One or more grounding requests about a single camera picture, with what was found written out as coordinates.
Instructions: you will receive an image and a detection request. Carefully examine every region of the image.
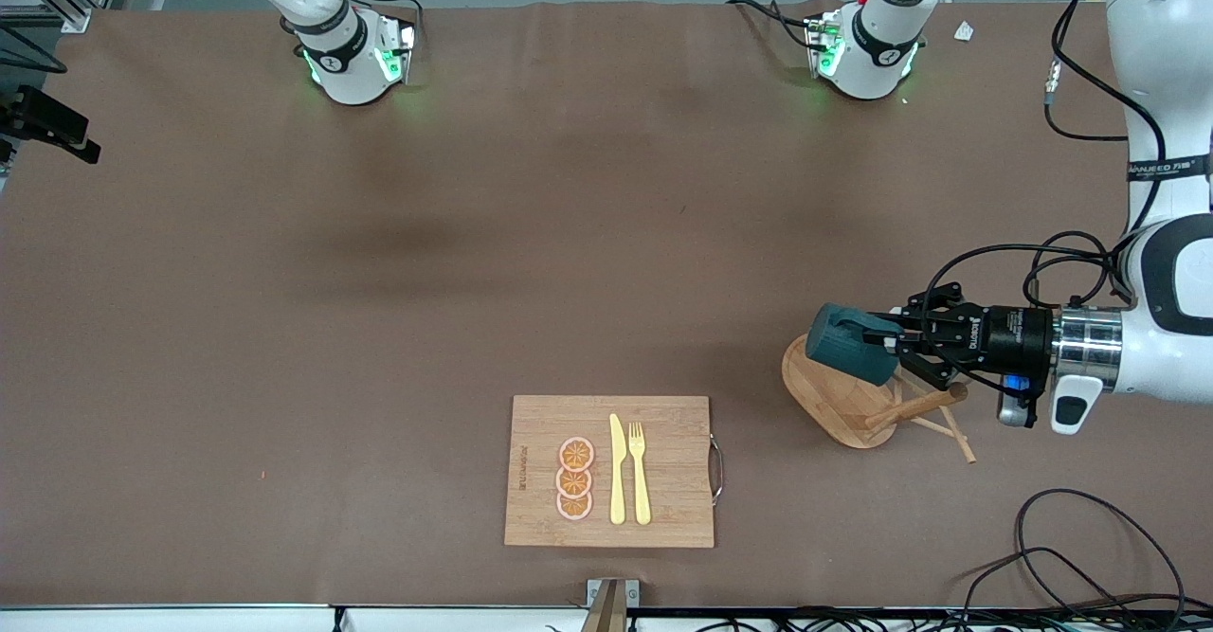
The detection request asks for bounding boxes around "black base power cable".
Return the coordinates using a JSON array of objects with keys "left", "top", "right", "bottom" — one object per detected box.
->
[{"left": 727, "top": 0, "right": 818, "bottom": 51}]

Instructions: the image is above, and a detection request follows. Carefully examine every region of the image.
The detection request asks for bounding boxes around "black looped floor cable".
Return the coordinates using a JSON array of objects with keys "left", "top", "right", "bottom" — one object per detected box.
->
[{"left": 1014, "top": 488, "right": 1187, "bottom": 619}]

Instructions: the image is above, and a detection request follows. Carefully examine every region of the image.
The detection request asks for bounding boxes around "brown table cover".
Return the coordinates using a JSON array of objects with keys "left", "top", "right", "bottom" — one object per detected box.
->
[{"left": 0, "top": 0, "right": 1213, "bottom": 609}]

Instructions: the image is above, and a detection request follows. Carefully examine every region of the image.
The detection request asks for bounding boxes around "yellow plastic fork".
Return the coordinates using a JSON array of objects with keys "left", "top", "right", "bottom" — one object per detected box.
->
[{"left": 628, "top": 421, "right": 653, "bottom": 526}]

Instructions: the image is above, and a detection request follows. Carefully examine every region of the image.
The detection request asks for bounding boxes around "bamboo cutting board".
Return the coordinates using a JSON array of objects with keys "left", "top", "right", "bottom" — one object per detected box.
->
[{"left": 504, "top": 395, "right": 726, "bottom": 550}]

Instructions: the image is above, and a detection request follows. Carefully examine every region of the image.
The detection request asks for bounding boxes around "thin black floor cable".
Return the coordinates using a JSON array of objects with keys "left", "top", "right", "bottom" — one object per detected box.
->
[{"left": 952, "top": 547, "right": 1152, "bottom": 632}]

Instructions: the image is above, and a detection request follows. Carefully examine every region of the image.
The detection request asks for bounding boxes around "yellow plastic knife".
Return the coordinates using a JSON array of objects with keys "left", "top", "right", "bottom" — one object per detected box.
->
[{"left": 609, "top": 413, "right": 628, "bottom": 526}]

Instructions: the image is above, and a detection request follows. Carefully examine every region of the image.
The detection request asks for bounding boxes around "white table edge rail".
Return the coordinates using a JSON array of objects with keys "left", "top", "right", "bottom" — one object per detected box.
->
[{"left": 0, "top": 604, "right": 587, "bottom": 632}]

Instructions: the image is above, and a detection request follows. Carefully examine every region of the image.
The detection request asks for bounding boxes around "dark green cup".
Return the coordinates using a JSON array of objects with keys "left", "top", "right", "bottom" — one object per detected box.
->
[{"left": 806, "top": 303, "right": 899, "bottom": 387}]

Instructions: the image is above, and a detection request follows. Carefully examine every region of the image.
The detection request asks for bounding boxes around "brown camera post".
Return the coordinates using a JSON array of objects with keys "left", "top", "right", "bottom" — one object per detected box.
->
[{"left": 580, "top": 582, "right": 628, "bottom": 632}]

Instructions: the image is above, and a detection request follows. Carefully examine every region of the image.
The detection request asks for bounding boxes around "metal mounting bracket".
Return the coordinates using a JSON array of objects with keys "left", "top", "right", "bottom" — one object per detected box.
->
[{"left": 586, "top": 578, "right": 641, "bottom": 609}]

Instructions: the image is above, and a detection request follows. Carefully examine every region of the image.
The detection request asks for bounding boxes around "wooden cup rack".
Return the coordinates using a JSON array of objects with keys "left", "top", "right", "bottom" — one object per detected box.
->
[{"left": 781, "top": 334, "right": 977, "bottom": 464}]

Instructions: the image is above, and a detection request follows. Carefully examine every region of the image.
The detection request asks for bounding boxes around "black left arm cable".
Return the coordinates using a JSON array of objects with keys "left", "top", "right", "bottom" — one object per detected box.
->
[{"left": 921, "top": 0, "right": 1168, "bottom": 396}]

